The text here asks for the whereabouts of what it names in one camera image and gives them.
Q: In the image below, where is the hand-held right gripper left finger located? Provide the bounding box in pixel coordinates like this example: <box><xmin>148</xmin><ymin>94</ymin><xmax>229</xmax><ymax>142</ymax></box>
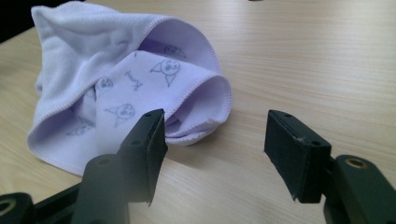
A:
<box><xmin>116</xmin><ymin>108</ymin><xmax>169</xmax><ymax>207</ymax></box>

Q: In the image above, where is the lavender printed towel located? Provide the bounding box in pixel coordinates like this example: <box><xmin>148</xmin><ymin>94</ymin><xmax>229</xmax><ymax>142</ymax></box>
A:
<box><xmin>26</xmin><ymin>0</ymin><xmax>233</xmax><ymax>177</ymax></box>

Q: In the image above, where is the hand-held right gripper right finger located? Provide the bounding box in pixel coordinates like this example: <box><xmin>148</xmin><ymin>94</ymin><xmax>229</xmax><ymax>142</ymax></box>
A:
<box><xmin>263</xmin><ymin>109</ymin><xmax>332</xmax><ymax>204</ymax></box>

